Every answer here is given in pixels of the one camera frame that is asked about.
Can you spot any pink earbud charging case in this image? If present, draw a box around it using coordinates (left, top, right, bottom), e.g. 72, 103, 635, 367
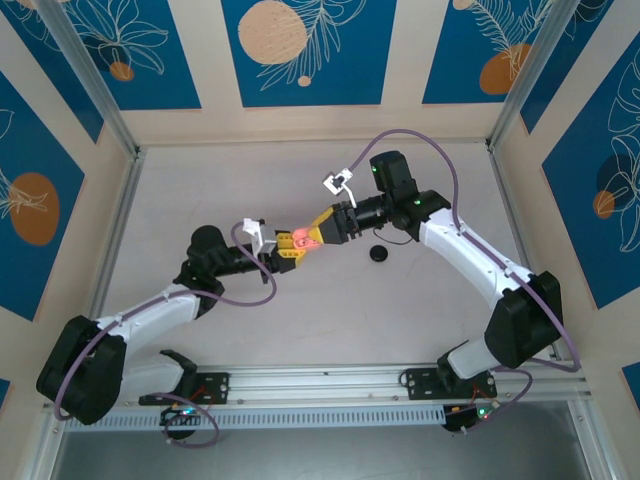
292, 225, 322, 252

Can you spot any black controller board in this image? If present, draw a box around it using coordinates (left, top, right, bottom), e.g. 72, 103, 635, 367
442, 402, 501, 436
159, 404, 204, 442

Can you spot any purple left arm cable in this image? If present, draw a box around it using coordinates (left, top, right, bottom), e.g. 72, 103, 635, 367
53, 222, 278, 449

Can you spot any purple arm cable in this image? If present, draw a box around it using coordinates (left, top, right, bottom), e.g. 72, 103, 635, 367
53, 222, 278, 449
348, 129, 582, 437

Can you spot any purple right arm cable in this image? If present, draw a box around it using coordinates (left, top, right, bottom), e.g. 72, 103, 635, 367
348, 129, 582, 437

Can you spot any aluminium table side rail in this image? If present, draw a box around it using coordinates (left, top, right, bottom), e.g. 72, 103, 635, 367
487, 144, 559, 361
74, 147, 149, 371

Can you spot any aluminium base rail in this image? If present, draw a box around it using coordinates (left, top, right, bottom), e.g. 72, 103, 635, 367
42, 362, 596, 412

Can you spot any blue floral wall panel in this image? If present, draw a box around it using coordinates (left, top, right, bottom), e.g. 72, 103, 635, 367
422, 0, 560, 106
542, 47, 640, 311
221, 0, 399, 108
63, 0, 202, 112
0, 0, 105, 145
0, 69, 87, 322
519, 0, 640, 135

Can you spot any grey slotted cable duct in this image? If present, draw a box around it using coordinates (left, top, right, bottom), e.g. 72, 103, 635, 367
63, 405, 447, 431

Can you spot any aluminium frame post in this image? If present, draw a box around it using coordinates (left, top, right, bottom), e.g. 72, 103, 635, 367
34, 0, 141, 159
487, 0, 619, 154

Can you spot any aluminium lower frame rail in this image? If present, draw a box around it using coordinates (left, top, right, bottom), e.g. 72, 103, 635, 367
567, 399, 619, 480
27, 419, 69, 480

